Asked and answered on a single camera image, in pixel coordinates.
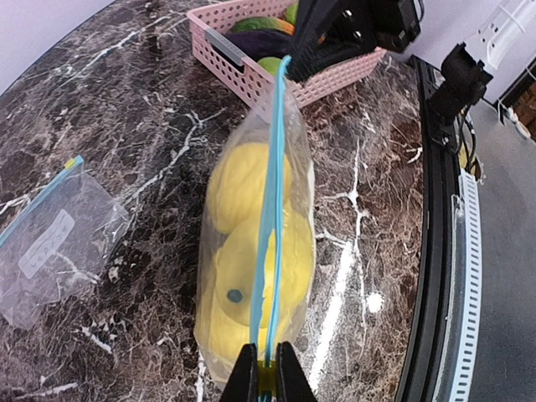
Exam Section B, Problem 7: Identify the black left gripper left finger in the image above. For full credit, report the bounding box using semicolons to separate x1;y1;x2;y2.
219;343;258;402

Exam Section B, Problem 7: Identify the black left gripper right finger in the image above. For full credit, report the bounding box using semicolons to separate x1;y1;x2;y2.
276;342;317;402

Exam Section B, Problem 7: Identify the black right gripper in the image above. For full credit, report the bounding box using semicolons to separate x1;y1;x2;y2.
286;0;420;82

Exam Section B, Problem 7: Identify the yellow toy lemon front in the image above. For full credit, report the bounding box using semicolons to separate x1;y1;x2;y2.
213;209;316;330

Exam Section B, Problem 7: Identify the yellow toy lemon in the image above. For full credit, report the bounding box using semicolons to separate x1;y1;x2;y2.
205;142;270;236
213;209;316;330

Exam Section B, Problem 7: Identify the large clear zip bag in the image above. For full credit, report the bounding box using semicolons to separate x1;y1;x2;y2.
196;58;316;388

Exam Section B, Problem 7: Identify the yellow toy lemon back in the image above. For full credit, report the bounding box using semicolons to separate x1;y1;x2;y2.
205;142;270;236

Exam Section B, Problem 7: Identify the small clear zip bag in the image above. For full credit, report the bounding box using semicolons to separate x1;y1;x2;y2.
1;156;129;329

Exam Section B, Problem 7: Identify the green toy vegetable right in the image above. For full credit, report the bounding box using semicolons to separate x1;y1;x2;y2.
284;2;299;25

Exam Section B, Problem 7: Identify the green toy vegetable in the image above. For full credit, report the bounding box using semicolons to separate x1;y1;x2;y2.
284;2;299;25
258;57;281;76

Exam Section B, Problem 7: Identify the green toy vegetable left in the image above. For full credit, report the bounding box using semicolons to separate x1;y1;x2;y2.
258;57;281;76

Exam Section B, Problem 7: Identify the purple toy eggplant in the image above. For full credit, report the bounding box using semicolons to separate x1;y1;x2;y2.
225;29;292;61

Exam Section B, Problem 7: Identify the pink plastic basket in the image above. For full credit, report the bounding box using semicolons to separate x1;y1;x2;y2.
187;1;387;107

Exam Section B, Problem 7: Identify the black front rail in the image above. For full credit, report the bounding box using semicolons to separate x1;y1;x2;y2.
395;55;460;401

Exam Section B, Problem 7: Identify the white slotted cable duct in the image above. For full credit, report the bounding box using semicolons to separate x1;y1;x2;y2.
449;172;482;401

